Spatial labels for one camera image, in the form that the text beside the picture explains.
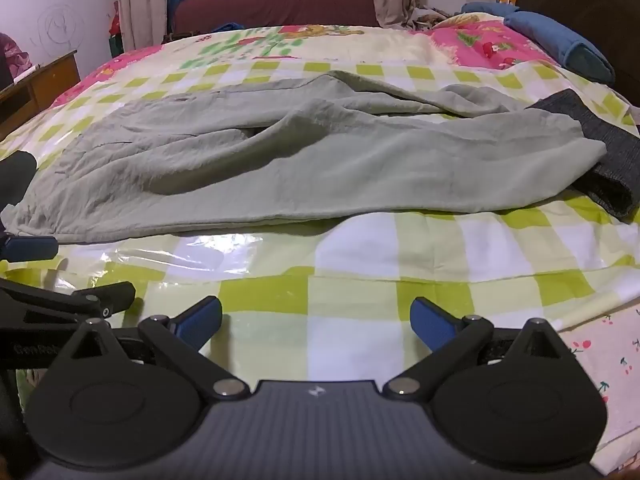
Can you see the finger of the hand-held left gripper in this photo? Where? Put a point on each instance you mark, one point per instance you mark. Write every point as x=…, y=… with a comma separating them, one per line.
x=100, y=296
x=30, y=249

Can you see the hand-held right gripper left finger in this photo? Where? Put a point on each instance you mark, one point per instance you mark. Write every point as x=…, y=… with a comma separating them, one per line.
x=200, y=319

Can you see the wooden side cabinet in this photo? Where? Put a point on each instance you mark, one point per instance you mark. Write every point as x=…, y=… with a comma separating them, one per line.
x=47, y=87

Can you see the pink printed quilt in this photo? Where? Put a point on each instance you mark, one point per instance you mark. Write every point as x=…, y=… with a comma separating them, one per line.
x=475, y=42

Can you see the maroon sofa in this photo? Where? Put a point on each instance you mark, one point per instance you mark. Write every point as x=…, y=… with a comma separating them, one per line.
x=280, y=5

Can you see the pink patterned cloth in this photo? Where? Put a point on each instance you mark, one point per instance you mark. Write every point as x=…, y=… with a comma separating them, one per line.
x=12, y=57

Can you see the dark grey ribbed garment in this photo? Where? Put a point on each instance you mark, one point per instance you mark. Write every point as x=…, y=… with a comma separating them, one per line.
x=605, y=130

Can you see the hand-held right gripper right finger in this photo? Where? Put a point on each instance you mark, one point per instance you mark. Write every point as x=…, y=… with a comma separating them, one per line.
x=431, y=324

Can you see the grey-green pants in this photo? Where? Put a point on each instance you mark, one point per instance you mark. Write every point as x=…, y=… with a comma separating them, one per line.
x=300, y=170

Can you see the blue pillow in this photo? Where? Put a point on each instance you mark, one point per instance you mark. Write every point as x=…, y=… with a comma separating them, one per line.
x=555, y=42

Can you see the cherry print sheet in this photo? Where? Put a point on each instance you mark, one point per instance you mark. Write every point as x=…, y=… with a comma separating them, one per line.
x=607, y=355

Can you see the dark blue cloth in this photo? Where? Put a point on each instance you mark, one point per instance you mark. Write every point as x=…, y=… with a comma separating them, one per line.
x=487, y=8

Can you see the bright blue cloth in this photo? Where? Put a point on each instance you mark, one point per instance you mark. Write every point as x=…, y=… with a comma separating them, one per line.
x=230, y=26

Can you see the dark wooden headboard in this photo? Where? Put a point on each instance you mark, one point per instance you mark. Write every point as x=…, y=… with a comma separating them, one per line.
x=590, y=5

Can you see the red and green object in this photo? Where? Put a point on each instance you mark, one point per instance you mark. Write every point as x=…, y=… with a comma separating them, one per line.
x=115, y=25

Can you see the green checked bed sheet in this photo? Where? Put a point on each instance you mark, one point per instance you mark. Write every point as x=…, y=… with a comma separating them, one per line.
x=350, y=255

